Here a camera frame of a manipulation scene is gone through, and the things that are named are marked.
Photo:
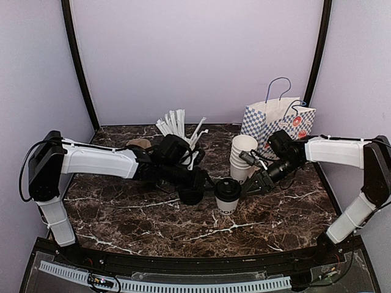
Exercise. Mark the white slotted cable duct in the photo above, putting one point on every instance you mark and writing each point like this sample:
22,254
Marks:
158,282

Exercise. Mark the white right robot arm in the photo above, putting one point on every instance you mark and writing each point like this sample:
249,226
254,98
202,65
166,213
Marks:
370,155

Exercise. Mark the white wrapped straws bundle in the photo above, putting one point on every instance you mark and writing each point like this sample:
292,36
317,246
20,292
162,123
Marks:
174,123

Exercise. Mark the white paper coffee cup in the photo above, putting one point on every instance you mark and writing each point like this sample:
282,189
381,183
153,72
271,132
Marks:
226,207

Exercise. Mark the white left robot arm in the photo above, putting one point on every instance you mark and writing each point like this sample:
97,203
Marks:
172,160

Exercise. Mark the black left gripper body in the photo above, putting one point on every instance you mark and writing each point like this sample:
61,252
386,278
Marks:
196,181

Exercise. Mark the black front rail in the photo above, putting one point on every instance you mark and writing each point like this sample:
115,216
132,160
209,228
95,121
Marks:
296,262

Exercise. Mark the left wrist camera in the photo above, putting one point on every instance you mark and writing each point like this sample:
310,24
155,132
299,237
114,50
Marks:
195,159

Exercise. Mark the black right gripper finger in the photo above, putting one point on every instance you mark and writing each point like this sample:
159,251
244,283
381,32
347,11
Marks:
253,191
254,181

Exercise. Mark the black vertical frame post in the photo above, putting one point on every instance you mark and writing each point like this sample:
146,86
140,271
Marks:
318,55

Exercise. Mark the stack of white paper cups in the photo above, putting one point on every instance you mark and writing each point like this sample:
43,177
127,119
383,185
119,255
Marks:
240,170

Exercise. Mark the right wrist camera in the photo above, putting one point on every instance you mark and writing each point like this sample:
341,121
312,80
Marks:
252,160

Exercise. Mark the stack of black lids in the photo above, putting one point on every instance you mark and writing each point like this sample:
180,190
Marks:
190,197

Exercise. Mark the blue checkered paper bag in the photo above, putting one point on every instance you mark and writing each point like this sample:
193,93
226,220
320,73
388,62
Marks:
264,118

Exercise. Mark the black coffee lid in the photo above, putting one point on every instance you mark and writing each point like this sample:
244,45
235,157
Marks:
227,190

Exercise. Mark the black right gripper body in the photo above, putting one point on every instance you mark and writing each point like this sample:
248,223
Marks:
267,181

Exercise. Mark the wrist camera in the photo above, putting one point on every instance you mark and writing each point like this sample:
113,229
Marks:
252,160
195,159

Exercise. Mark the brown cardboard cup carrier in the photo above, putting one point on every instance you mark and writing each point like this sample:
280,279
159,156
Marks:
141,142

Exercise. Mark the black left frame post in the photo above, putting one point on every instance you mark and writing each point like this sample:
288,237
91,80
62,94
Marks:
77,63

